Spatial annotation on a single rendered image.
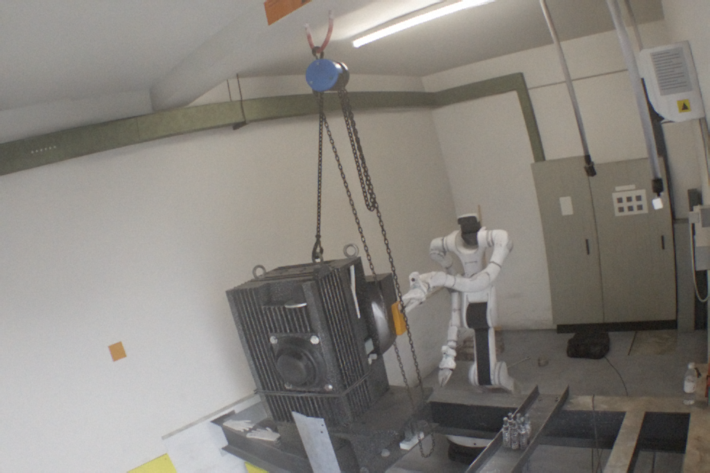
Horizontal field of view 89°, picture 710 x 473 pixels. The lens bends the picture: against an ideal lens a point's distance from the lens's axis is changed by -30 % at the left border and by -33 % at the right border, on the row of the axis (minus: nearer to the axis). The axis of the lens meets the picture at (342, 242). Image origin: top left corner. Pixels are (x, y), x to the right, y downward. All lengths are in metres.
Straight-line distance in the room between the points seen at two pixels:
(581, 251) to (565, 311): 0.65
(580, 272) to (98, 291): 4.02
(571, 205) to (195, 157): 3.22
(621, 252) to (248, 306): 3.36
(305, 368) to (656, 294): 3.43
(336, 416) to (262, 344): 0.48
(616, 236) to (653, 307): 0.79
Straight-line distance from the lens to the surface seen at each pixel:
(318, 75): 2.04
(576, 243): 4.63
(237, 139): 3.45
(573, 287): 4.77
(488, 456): 2.20
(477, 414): 2.83
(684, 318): 4.70
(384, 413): 2.32
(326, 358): 2.11
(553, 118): 4.75
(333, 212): 3.92
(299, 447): 2.63
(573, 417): 2.59
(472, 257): 2.82
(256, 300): 2.22
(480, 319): 2.87
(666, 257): 4.51
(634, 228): 4.47
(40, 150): 2.72
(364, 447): 2.33
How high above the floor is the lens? 1.99
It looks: 7 degrees down
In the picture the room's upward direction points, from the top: 13 degrees counter-clockwise
